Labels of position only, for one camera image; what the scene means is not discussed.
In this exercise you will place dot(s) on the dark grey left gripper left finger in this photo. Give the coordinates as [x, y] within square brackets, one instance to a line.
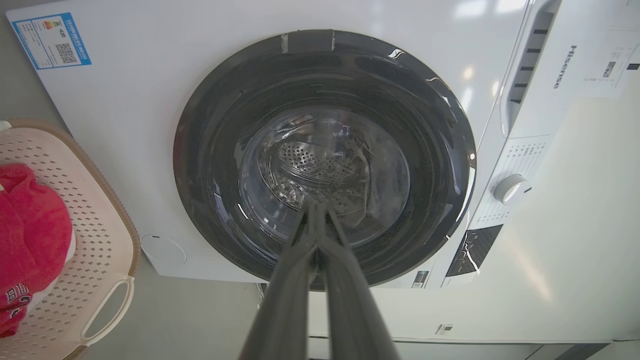
[285, 300]

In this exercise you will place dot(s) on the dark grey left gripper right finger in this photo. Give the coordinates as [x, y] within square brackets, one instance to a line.
[352, 310]

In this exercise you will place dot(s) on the cream perforated laundry basket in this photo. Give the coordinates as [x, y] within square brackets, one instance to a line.
[95, 225]

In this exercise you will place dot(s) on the small dark rectangular sticker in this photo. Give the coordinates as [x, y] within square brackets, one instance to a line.
[420, 279]

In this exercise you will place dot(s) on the round white filter cover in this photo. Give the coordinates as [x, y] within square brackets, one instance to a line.
[163, 249]

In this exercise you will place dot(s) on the black washer display panel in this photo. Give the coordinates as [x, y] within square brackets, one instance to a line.
[472, 250]

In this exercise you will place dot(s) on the dark round washing machine door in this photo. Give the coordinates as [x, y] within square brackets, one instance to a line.
[225, 165]

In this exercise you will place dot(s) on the white low cabinet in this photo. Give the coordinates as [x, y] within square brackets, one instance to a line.
[500, 320]

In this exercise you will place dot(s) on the white round control knob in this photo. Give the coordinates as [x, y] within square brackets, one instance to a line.
[509, 189]

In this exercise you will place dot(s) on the white front-load washing machine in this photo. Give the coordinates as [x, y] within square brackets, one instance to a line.
[125, 125]

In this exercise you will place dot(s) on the red printed garment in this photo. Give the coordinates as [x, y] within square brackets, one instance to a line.
[30, 225]

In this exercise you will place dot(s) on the blue energy label sticker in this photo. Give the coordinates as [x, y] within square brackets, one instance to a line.
[51, 40]

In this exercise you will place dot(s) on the white paper label sticker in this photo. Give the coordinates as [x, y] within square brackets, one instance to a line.
[612, 62]

